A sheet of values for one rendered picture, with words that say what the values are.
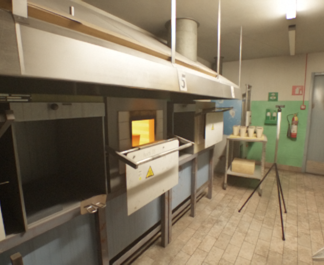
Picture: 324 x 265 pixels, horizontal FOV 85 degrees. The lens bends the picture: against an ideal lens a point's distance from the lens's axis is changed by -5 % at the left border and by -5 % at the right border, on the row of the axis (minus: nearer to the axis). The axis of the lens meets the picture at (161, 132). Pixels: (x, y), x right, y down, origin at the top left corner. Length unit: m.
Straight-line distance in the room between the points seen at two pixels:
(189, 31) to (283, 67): 2.77
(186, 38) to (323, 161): 3.77
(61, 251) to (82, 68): 1.01
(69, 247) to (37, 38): 1.11
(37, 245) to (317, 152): 4.79
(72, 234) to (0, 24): 1.08
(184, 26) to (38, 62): 2.16
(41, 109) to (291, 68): 4.60
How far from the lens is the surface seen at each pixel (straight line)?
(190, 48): 2.59
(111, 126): 1.20
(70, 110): 1.03
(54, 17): 0.81
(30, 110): 0.96
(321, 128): 4.88
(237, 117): 3.94
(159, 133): 1.56
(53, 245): 1.30
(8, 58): 0.66
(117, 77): 0.84
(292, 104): 4.80
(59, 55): 0.72
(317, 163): 5.00
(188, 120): 2.16
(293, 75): 4.84
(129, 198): 1.24
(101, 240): 1.42
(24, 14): 0.75
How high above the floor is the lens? 1.41
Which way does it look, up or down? 8 degrees down
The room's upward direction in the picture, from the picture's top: straight up
